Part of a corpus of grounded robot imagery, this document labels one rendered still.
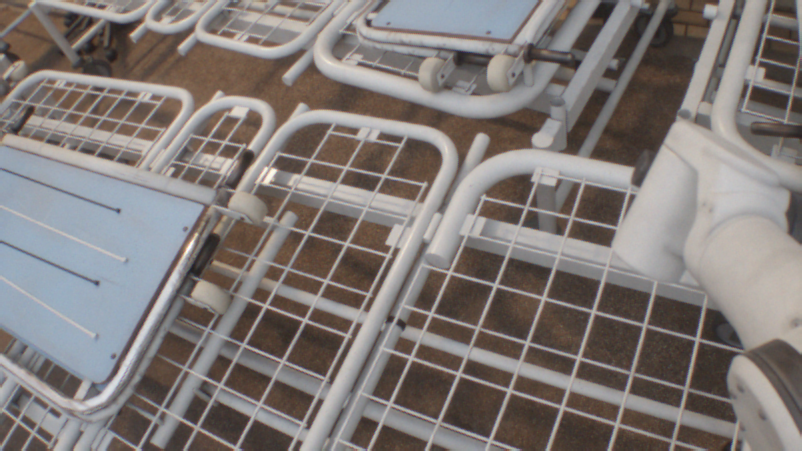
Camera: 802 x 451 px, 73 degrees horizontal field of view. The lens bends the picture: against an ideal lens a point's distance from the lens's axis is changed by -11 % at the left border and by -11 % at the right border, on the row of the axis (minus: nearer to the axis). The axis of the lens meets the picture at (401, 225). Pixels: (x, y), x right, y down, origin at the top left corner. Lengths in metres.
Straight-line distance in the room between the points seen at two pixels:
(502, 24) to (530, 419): 0.80
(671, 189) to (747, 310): 0.15
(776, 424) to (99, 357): 0.93
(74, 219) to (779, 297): 1.12
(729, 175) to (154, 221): 0.89
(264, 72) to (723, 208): 1.96
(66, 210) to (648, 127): 1.44
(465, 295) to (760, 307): 1.14
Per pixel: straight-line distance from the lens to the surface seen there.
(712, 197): 0.42
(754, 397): 0.27
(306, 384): 1.21
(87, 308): 1.08
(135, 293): 1.03
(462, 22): 1.17
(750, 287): 0.37
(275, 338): 1.54
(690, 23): 2.11
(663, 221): 0.49
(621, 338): 1.39
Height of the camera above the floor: 1.26
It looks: 53 degrees down
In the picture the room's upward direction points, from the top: 22 degrees counter-clockwise
